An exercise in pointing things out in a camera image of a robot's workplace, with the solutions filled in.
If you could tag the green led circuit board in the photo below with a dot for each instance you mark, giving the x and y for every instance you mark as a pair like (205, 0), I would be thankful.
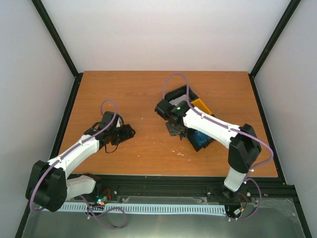
(103, 199)

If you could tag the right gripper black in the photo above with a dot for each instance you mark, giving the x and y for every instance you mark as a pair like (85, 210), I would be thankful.
(185, 129)

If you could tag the black bin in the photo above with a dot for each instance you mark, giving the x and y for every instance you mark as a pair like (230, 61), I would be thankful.
(189, 137)
(180, 92)

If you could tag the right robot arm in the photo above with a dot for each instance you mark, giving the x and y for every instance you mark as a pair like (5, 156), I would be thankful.
(241, 141)

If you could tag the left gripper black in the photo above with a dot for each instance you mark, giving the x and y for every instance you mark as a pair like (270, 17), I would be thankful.
(128, 134)

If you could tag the right black frame post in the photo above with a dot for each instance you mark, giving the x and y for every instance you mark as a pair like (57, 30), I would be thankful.
(285, 18)

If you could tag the blue cards stack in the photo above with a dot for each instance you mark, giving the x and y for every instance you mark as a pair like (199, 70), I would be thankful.
(200, 139)

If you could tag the black frame post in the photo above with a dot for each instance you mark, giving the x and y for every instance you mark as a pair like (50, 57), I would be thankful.
(46, 19)
(285, 18)

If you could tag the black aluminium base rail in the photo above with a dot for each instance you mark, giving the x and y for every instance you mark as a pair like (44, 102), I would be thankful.
(210, 188)

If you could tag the left black frame post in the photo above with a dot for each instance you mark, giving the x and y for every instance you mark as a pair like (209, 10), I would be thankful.
(46, 19)

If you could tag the black leather card holder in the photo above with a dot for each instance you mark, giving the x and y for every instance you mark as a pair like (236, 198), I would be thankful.
(176, 130)

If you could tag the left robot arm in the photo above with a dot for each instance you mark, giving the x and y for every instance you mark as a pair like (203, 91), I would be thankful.
(49, 185)

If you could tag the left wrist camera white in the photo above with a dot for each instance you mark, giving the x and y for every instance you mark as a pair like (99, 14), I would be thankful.
(119, 122)

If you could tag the white cards stack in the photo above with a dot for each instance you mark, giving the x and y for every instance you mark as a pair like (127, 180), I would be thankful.
(177, 100)

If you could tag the light blue cable duct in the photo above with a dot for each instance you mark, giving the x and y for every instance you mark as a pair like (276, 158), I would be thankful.
(162, 209)

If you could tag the yellow bin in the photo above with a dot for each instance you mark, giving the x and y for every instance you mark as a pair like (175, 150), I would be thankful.
(201, 105)

